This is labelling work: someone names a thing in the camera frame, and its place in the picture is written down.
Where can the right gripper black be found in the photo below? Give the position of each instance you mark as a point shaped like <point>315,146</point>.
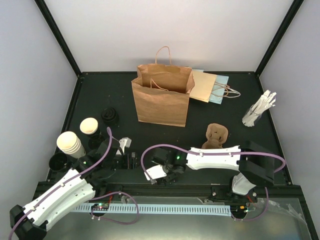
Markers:
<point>172,178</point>

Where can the paper cup black sleeve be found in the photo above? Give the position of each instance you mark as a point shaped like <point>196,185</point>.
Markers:
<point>89,126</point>

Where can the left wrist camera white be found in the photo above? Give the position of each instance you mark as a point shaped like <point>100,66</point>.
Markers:
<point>124,142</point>

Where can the black coffee lids stack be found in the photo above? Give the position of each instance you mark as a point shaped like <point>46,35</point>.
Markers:
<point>110,116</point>

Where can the left black frame post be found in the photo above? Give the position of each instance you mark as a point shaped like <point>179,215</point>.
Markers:
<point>42,6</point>

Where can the glass with white stirrers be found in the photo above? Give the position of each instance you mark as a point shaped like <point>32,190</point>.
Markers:
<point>254,113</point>

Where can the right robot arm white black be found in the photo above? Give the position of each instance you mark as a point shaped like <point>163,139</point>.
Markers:
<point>252,170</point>

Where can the black front mounting rail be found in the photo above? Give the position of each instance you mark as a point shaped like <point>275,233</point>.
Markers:
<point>220,193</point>

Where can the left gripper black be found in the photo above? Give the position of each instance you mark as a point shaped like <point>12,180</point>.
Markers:
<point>128,159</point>

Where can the flat blue paper bag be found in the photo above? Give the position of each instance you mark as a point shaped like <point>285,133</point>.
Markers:
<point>219,88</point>

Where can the black frame post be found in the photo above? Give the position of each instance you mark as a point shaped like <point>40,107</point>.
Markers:
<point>42,6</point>
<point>288,18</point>

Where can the blue slotted cable duct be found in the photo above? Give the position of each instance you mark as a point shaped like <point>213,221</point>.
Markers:
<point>156,209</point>

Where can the right black frame post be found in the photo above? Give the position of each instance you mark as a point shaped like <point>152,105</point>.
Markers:
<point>288,18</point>

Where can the stacked paper cups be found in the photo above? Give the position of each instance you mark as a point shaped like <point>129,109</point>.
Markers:
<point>69,143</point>

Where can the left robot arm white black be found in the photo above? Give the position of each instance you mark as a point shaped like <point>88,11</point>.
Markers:
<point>83,182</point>

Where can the brown pulp cup carrier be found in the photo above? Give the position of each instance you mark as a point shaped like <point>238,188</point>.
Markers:
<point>216,135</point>

